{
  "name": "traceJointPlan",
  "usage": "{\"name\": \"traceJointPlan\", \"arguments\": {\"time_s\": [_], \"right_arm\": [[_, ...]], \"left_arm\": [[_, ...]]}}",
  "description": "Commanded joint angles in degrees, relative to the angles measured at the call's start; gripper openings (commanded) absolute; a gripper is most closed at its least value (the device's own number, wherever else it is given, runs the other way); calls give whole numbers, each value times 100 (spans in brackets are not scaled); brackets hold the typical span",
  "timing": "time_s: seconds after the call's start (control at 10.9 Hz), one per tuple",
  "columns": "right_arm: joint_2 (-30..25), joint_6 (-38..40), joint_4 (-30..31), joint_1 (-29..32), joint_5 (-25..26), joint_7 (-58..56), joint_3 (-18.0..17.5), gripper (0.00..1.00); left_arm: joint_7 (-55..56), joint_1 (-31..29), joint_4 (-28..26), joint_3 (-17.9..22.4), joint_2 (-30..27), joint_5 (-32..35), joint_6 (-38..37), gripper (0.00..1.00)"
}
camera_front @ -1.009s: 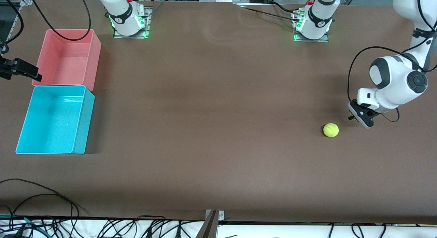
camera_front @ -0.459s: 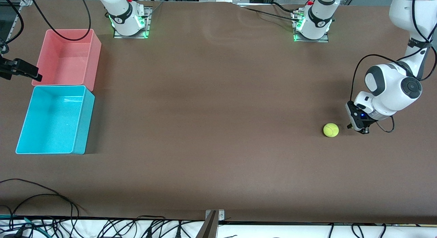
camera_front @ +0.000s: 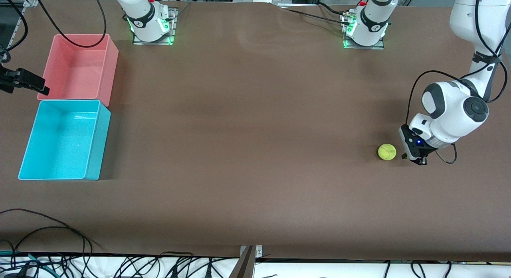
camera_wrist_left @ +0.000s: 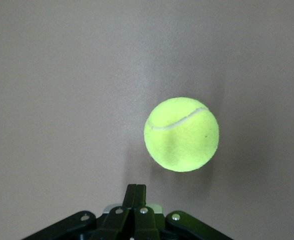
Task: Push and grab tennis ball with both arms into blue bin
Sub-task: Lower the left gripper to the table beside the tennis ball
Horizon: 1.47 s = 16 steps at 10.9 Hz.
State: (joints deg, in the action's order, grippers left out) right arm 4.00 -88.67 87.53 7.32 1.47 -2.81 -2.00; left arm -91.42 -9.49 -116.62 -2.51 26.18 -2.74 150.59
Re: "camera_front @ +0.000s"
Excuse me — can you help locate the grey metal bracket plate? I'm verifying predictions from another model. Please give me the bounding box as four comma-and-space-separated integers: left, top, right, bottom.
240, 244, 263, 258

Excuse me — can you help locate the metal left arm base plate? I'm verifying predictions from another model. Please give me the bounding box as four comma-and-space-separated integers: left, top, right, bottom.
343, 11, 385, 50

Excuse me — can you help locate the blue plastic bin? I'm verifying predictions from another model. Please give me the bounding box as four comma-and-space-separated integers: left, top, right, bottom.
18, 99, 111, 181

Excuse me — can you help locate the aluminium frame rail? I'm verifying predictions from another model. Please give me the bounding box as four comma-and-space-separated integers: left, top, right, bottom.
0, 6, 25, 65

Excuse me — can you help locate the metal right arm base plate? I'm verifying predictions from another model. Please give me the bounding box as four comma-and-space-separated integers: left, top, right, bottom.
133, 8, 178, 45

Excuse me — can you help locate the pink plastic bin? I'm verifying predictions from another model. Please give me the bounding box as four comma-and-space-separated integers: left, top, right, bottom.
37, 34, 119, 107

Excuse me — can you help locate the metal support bar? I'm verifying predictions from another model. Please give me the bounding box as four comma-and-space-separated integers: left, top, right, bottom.
228, 246, 256, 278

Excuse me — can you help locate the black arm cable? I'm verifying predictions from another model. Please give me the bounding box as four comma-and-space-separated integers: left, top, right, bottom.
405, 0, 509, 164
0, 0, 107, 48

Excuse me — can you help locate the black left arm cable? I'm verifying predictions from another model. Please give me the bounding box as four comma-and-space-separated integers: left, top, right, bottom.
405, 0, 509, 164

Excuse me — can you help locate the yellow tennis ball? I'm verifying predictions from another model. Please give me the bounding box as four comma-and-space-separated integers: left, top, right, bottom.
378, 144, 397, 161

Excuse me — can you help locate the teal cable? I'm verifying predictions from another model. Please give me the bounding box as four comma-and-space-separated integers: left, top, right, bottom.
0, 250, 54, 272

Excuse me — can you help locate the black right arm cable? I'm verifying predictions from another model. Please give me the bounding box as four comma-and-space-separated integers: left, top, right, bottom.
0, 0, 107, 48

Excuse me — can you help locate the black base cable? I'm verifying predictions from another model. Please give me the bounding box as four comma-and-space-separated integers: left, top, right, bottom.
279, 6, 349, 25

